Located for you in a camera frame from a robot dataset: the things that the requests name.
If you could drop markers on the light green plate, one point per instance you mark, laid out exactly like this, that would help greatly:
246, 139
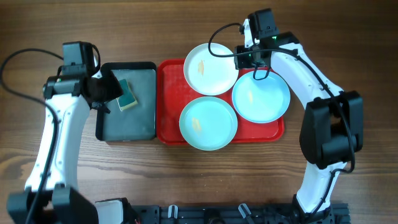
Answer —
208, 123

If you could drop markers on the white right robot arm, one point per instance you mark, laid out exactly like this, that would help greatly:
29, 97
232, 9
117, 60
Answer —
332, 128

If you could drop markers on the white plate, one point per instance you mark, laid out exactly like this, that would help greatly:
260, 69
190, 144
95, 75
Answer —
208, 70

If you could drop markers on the green yellow sponge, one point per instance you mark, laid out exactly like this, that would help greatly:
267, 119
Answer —
127, 99

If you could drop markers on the light blue plate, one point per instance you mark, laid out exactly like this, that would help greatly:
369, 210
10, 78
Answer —
261, 96

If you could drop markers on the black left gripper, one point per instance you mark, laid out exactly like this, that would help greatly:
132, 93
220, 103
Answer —
106, 88

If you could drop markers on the black water tray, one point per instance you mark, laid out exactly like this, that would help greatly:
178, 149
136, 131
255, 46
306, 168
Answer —
132, 115

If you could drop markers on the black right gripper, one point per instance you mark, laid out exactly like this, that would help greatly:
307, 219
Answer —
243, 57

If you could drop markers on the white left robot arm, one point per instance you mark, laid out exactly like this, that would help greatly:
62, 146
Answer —
51, 193

